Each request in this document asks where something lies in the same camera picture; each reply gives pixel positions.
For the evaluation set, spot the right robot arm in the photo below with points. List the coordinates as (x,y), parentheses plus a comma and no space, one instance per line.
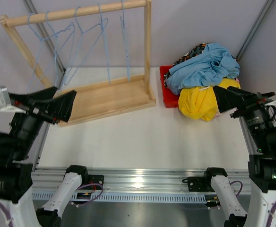
(262,173)

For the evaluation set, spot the light blue wire hanger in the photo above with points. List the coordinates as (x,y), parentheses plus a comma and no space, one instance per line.
(44,63)

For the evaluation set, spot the blue hanger of yellow shorts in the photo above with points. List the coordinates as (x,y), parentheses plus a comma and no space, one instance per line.
(103,24)

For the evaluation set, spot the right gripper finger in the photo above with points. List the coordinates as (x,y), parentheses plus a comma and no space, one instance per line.
(227,98)
(234,93)

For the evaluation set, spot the yellow shorts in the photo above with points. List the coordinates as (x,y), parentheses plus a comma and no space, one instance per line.
(198,103)

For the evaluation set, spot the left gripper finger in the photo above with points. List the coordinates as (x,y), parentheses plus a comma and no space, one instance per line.
(31,98)
(60,108)

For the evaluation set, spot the blue hanger of camouflage shorts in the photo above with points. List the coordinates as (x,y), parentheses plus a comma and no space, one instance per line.
(61,38)

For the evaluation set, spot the wooden clothes rack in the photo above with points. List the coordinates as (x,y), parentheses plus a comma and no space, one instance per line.
(102,99)

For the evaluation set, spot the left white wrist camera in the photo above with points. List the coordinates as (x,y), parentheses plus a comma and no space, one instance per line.
(6,104)

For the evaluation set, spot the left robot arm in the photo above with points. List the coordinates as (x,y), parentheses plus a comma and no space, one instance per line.
(16,185)

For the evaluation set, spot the red plastic tray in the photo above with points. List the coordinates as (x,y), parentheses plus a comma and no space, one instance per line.
(170,100)

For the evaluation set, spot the light blue shorts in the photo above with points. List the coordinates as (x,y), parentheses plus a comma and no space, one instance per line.
(205,70)

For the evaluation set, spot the camouflage orange black shorts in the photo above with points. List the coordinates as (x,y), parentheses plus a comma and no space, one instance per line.
(197,50)

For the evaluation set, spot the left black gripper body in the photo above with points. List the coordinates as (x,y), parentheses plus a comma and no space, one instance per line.
(31,109)

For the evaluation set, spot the blue hanger of pink shorts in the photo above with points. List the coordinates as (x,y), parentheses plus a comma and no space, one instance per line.
(125,43)

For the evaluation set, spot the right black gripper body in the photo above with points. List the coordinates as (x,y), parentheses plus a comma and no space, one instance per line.
(261,99)

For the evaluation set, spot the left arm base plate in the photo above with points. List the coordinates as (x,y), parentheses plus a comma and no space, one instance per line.
(94,180)

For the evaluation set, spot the aluminium mounting rail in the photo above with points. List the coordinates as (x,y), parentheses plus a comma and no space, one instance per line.
(139,185)

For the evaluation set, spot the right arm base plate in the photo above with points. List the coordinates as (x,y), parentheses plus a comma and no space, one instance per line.
(197,184)

